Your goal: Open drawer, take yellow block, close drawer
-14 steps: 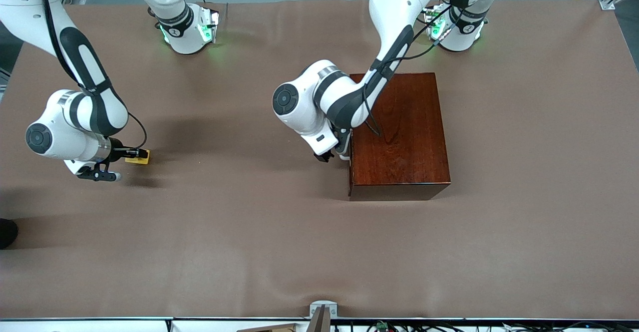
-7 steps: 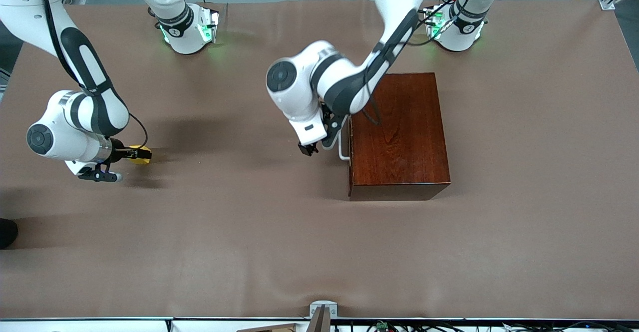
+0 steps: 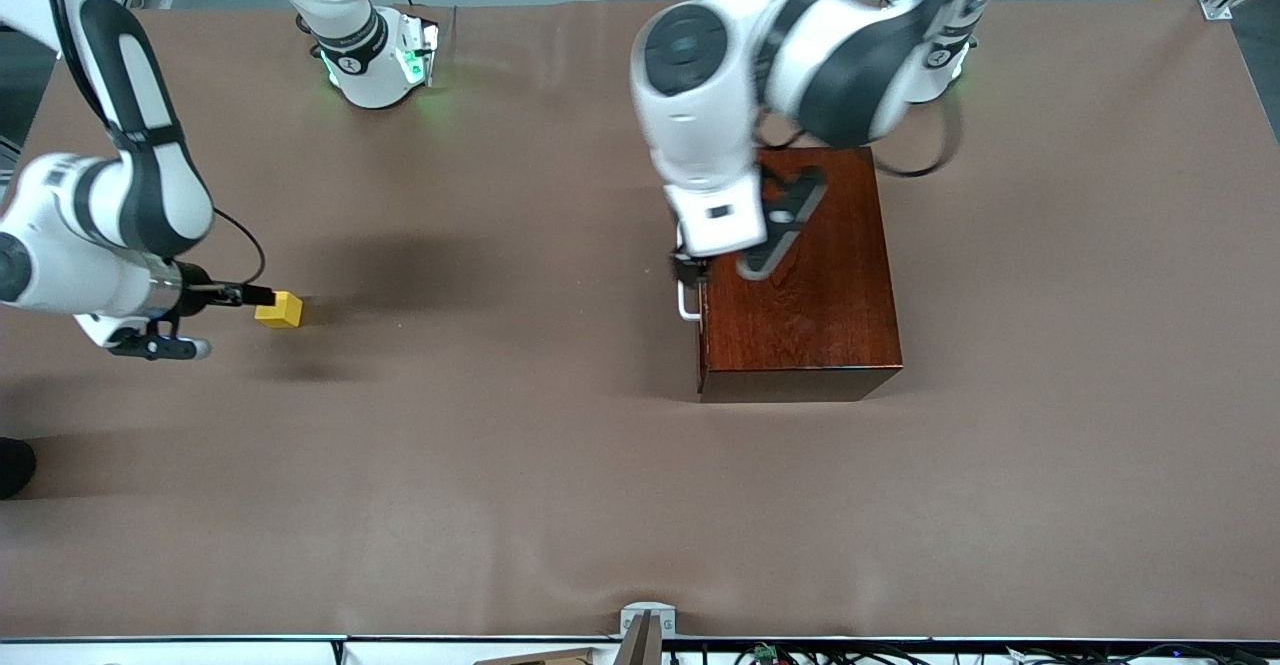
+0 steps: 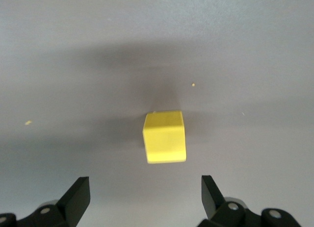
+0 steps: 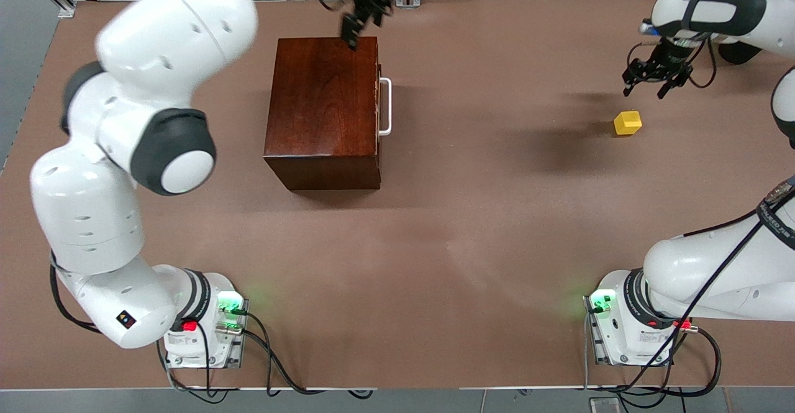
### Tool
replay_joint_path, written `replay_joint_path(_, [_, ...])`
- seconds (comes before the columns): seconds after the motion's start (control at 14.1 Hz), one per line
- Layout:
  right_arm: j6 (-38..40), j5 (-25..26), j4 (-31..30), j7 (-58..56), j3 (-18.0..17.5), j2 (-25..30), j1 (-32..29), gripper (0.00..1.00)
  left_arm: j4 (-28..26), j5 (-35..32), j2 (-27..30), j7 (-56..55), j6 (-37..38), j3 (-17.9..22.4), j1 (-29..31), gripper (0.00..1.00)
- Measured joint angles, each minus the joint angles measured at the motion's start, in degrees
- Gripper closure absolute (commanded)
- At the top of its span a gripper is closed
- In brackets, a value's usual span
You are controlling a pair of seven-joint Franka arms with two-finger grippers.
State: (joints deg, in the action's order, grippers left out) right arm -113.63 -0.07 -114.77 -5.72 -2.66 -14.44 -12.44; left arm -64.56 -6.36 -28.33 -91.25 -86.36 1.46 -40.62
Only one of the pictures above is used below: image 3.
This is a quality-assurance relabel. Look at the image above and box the yellow cube block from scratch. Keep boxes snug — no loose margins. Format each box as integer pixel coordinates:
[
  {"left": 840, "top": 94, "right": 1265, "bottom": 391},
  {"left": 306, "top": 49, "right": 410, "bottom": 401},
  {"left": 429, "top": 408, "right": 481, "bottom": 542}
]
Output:
[{"left": 253, "top": 290, "right": 304, "bottom": 330}]

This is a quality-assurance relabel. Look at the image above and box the white metal drawer handle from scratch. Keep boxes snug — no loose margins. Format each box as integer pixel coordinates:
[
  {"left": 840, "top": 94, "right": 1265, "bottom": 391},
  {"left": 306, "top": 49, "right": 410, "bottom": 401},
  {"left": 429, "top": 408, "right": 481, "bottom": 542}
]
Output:
[{"left": 676, "top": 225, "right": 703, "bottom": 324}]

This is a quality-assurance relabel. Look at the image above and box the dark wooden drawer cabinet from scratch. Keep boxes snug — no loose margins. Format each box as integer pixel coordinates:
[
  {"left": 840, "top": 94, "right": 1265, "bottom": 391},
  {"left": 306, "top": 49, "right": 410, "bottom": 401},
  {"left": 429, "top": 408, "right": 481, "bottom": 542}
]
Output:
[{"left": 696, "top": 146, "right": 904, "bottom": 404}]

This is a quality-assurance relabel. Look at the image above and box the black rounded object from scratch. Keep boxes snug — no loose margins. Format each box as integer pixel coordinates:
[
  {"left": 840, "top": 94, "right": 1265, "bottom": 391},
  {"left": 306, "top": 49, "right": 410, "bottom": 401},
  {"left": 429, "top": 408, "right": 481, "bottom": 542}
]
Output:
[{"left": 0, "top": 437, "right": 37, "bottom": 499}]

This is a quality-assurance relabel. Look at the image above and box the brown table cover cloth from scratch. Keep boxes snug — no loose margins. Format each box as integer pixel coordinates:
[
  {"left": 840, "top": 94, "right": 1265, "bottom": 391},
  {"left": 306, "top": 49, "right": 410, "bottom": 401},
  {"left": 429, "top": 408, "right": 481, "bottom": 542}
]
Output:
[{"left": 0, "top": 0, "right": 1280, "bottom": 641}]

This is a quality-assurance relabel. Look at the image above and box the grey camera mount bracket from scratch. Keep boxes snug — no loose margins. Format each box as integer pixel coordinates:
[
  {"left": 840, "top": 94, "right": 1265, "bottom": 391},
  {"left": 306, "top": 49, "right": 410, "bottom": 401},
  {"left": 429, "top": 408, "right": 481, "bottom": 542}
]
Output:
[{"left": 619, "top": 601, "right": 678, "bottom": 665}]

